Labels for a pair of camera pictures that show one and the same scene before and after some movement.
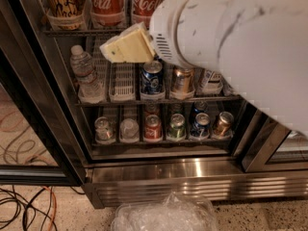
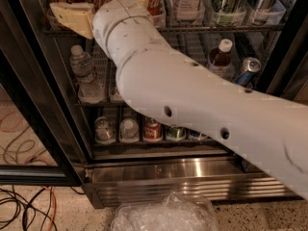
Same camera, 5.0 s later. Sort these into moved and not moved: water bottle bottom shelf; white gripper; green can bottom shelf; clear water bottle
Moved: white gripper
Not moved: green can bottom shelf; clear water bottle; water bottle bottom shelf
